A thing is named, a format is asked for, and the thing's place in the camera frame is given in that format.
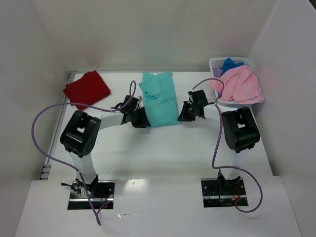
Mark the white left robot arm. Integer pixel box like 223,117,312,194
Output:
60,95,151,196

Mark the blue t shirt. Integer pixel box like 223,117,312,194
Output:
222,58,244,74

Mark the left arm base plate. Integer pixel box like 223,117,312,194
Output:
67,181,115,210

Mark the white plastic laundry basket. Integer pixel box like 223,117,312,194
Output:
208,57,265,108

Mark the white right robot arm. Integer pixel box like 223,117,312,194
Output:
178,90,260,192

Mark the purple t shirt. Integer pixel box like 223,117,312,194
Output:
212,67,223,78

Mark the pink t shirt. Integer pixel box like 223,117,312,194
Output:
210,66,263,104

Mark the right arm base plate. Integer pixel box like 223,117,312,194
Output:
201,179,248,208

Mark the red folded t shirt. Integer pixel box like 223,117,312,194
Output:
63,71,111,105

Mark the teal t shirt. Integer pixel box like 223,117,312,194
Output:
139,72,181,128

